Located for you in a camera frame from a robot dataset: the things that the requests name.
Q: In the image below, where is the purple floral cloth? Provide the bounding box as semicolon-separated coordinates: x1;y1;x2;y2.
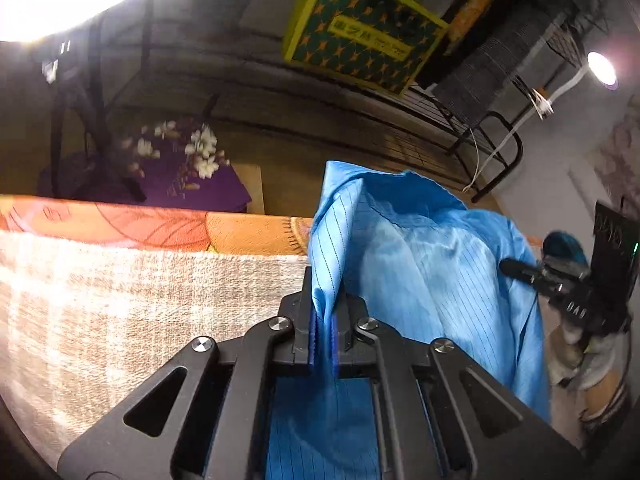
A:
37;119;253;211

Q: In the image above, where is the ring light with stand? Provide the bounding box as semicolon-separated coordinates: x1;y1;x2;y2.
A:
0;0;186;201

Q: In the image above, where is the light wooden board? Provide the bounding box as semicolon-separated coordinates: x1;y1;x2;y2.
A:
235;162;264;216

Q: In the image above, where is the black metal clothes rack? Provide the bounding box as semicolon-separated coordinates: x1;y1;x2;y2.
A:
30;0;601;203

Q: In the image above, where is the yellow patterned box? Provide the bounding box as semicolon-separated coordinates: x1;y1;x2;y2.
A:
282;0;449;96

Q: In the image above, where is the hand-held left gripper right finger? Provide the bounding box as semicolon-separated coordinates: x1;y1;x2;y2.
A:
332;292;588;480

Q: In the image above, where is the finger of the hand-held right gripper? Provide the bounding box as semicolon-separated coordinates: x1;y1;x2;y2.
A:
500;256;591;291

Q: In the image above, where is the orange patterned cloth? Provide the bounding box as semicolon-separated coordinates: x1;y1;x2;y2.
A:
445;0;506;56

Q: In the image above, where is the black tube frame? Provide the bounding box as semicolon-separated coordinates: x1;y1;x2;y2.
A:
446;111;524;204

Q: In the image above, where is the orange patterned bed sheet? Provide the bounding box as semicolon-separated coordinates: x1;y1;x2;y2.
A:
0;195;316;256

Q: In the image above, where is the beige plaid blanket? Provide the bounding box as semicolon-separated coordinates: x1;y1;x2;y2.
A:
0;232;313;461

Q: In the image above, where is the person's right hand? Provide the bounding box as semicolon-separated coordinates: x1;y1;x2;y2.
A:
545;320;626;391

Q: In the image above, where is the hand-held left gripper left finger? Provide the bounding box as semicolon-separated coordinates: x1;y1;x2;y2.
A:
56;266;326;480

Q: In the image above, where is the white clip lamp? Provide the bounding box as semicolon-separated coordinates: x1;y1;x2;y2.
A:
530;51;618;121

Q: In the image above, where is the dark blue clothes pile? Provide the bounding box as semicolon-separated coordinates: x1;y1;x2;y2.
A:
542;231;590;266

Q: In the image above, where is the grey plaid hanging coat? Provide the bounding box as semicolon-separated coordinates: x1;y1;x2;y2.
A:
432;0;576;131

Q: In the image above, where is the light blue striped jacket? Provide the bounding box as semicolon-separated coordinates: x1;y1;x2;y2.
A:
265;160;553;480

